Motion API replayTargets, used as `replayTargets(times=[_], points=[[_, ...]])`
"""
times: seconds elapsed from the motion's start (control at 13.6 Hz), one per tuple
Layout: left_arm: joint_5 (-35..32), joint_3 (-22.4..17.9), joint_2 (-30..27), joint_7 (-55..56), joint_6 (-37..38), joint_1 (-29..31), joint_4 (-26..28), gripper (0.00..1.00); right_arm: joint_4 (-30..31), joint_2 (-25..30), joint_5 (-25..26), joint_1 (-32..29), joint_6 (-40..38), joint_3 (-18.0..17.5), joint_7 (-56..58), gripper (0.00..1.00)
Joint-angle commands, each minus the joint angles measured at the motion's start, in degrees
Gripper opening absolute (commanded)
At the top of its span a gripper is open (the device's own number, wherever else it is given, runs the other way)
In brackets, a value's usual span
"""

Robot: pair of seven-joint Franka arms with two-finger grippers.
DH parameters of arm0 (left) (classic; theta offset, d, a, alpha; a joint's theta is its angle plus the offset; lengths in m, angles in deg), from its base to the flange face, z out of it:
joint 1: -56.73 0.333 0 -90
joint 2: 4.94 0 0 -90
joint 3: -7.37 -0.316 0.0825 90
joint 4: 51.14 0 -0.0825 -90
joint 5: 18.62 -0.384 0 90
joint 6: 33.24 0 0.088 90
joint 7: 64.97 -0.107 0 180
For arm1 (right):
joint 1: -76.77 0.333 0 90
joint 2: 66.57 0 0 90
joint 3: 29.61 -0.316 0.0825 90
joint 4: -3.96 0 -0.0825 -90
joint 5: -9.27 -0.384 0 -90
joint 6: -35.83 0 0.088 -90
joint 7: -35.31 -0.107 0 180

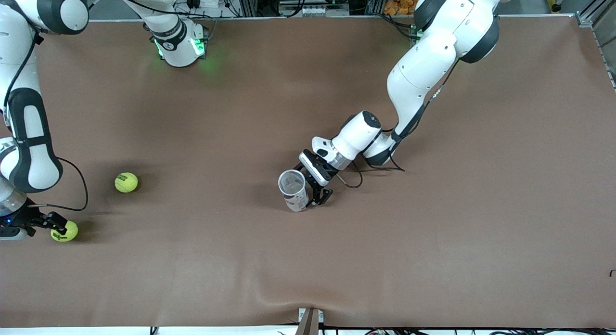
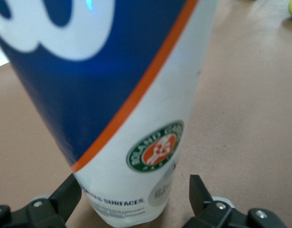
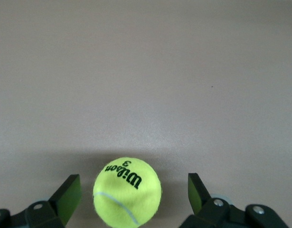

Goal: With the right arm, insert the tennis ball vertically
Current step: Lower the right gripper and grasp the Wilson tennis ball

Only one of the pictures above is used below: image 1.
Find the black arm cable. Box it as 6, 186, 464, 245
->
2, 0, 212, 212
337, 61, 458, 189

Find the yellow tennis ball Wilson print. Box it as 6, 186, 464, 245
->
51, 220, 79, 243

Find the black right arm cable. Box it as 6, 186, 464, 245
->
2, 0, 212, 212

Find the electronics rack with cables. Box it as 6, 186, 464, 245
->
236, 0, 385, 18

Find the yellow tennis ball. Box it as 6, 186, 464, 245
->
115, 172, 139, 193

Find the blue white tennis ball can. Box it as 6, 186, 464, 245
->
278, 169, 309, 213

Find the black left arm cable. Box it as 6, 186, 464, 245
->
337, 61, 458, 189

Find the orange objects pile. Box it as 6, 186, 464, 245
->
384, 0, 426, 16

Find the aluminium frame profile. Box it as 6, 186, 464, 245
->
575, 0, 616, 90

